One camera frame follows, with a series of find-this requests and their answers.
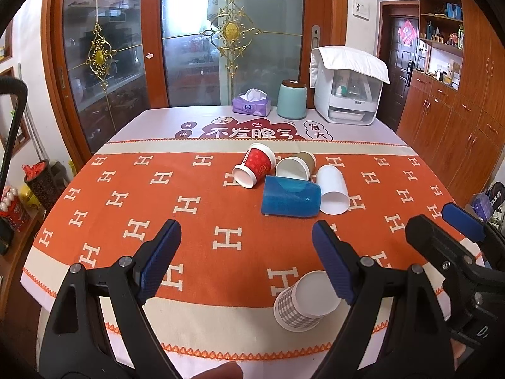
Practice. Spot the black curved bar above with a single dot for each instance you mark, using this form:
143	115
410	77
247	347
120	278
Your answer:
14	126

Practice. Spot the white countertop appliance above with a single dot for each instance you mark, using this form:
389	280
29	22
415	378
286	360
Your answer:
349	98

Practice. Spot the red door decoration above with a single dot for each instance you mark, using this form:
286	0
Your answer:
407	30

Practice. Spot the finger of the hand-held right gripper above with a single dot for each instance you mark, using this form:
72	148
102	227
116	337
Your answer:
434	241
463	221

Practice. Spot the white plastic cup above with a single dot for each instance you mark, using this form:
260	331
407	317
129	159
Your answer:
331	189

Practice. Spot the purple tissue box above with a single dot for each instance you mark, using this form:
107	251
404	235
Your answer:
252	104

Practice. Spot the brown paper cup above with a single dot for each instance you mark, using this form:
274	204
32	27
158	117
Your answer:
298	166

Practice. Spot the white wall switch panel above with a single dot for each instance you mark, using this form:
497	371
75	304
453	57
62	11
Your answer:
361	8

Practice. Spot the black basket with red items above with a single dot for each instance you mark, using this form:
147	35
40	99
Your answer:
43	183

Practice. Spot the red paper cup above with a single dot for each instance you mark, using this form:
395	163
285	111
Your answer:
258	164

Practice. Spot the person's left hand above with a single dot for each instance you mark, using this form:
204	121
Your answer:
221	371

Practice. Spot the white cloth cover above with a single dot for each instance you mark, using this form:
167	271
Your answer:
347	61

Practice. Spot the blue plastic cup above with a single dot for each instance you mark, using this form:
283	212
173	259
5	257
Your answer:
292	199

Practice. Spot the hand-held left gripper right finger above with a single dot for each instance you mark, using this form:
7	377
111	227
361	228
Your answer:
333	266

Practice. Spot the dark wooden door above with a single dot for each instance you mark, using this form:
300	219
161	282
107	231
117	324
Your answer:
396	71

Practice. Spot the blue packet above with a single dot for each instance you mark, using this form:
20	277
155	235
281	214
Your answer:
489	201

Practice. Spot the grey checkered paper cup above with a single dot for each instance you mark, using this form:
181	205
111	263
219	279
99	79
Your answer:
303	304

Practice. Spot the glass sliding door with ornament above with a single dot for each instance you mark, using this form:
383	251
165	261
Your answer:
106	59
232	35

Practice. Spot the teal canister with brown lid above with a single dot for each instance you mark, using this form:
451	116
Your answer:
292	100

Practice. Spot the orange patterned tablecloth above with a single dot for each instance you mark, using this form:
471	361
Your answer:
221	205

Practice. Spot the white printed tablecloth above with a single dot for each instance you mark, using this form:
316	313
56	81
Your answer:
165	124

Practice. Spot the wooden wall cabinet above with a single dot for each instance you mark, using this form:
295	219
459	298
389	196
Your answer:
461	98

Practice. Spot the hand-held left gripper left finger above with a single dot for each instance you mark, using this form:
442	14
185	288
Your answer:
161	260

